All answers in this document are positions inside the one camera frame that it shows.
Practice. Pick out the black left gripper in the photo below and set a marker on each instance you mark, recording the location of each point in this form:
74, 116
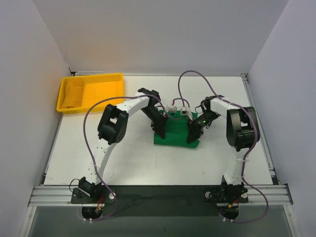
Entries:
159, 124

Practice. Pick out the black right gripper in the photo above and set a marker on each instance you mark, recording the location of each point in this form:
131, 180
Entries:
195, 126

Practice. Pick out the green t-shirt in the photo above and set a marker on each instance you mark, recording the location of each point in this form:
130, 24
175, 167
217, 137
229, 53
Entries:
176, 133

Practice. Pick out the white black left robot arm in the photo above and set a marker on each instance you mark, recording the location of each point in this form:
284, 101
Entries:
111, 130

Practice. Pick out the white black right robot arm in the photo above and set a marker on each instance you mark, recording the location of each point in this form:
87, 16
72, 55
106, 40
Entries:
242, 134

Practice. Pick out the yellow plastic bin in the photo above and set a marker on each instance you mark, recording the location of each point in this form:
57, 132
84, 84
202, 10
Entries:
96, 88

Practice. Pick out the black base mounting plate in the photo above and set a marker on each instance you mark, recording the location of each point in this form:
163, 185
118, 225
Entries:
158, 200

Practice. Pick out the rolled yellow t-shirt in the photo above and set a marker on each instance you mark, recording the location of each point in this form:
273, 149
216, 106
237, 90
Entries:
73, 93

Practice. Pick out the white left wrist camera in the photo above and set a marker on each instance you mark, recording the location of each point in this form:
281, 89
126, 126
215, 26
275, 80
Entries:
171, 109

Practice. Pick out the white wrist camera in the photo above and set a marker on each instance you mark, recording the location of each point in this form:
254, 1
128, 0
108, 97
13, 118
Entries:
185, 111
171, 109

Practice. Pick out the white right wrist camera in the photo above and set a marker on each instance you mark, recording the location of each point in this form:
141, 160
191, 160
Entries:
185, 111

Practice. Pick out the aluminium front frame rail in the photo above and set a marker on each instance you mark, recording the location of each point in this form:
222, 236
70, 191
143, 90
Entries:
61, 196

